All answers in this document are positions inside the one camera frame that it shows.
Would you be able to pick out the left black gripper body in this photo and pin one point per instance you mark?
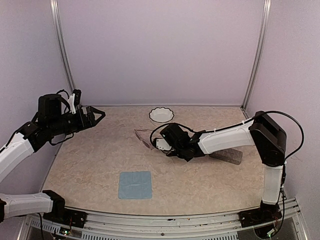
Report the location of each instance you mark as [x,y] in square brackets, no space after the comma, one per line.
[83,124]

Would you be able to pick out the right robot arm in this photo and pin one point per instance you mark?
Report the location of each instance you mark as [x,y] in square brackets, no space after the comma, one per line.
[236,166]

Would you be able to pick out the right aluminium frame post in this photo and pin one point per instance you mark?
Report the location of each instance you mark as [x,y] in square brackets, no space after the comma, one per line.
[258,53]

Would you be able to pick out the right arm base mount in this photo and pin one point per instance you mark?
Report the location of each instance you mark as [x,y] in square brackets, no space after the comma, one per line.
[263,214]

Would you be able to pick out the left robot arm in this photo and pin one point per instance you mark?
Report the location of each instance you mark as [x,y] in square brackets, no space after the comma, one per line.
[55,116]

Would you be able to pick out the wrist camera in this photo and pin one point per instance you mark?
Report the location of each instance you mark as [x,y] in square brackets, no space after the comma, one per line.
[74,100]
[162,145]

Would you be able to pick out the grey glasses case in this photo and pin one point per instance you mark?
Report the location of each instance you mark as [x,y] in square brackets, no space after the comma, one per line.
[229,155]

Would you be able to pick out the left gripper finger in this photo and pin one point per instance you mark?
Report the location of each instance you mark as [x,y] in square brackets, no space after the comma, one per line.
[93,121]
[92,110]

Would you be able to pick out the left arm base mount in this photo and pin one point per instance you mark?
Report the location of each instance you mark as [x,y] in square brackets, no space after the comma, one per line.
[66,215]

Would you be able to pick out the white scalloped bowl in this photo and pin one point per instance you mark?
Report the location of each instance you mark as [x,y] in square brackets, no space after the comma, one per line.
[161,115]

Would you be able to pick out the blue cleaning cloth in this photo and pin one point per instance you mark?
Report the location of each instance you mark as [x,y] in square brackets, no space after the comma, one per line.
[135,185]

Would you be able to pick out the front aluminium rail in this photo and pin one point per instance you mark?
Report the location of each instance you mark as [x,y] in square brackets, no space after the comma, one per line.
[230,225]

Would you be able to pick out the aluminium frame post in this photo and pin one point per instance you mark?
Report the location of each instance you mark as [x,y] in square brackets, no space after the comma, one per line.
[258,53]
[54,6]

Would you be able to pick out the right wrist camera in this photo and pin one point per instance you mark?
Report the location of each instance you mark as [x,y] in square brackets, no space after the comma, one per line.
[162,145]

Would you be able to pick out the clear frame glasses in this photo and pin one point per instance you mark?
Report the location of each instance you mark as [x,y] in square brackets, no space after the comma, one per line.
[143,135]

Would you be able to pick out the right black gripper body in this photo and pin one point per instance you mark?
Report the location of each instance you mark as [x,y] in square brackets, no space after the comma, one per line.
[178,153]

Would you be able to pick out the left aluminium frame post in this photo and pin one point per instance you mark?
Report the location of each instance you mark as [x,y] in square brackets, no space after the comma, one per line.
[54,6]

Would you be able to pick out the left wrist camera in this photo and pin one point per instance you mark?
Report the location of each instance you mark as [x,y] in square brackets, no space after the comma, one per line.
[74,100]

